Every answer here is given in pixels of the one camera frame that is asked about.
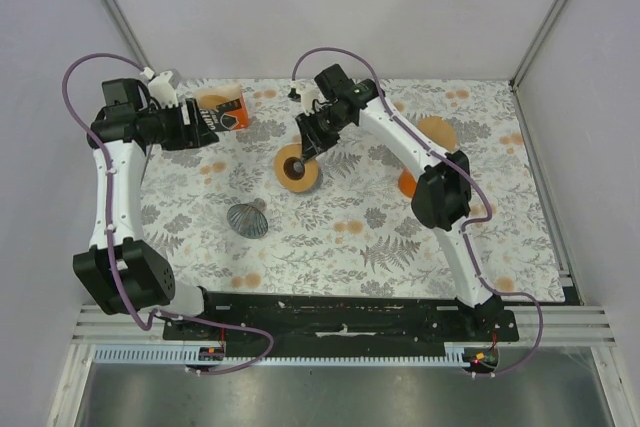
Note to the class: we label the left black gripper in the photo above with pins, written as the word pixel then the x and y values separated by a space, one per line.
pixel 198 133

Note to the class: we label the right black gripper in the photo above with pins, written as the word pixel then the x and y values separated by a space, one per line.
pixel 311 145

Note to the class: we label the coffee filter package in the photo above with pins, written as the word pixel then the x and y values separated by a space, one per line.
pixel 223 108

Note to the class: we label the grey glass dripper cone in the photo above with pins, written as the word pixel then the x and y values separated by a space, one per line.
pixel 248 219

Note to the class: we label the orange glass carafe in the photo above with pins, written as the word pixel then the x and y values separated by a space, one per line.
pixel 406 184

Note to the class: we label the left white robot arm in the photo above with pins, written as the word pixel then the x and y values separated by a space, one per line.
pixel 120 270

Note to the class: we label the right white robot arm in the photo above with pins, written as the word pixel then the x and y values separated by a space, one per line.
pixel 441 201

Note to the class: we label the floral tablecloth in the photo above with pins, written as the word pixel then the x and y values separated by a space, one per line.
pixel 355 233

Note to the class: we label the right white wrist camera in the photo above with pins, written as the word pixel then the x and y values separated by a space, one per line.
pixel 305 96

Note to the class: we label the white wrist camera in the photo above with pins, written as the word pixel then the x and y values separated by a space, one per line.
pixel 162 86
pixel 305 96

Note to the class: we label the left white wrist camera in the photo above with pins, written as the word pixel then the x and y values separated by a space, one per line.
pixel 162 86

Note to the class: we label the black mounting base plate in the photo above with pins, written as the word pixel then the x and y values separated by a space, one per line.
pixel 250 323

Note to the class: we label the white slotted cable duct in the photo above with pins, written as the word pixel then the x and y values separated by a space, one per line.
pixel 446 355

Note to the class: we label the aluminium frame rail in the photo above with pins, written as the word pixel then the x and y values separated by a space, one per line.
pixel 564 326

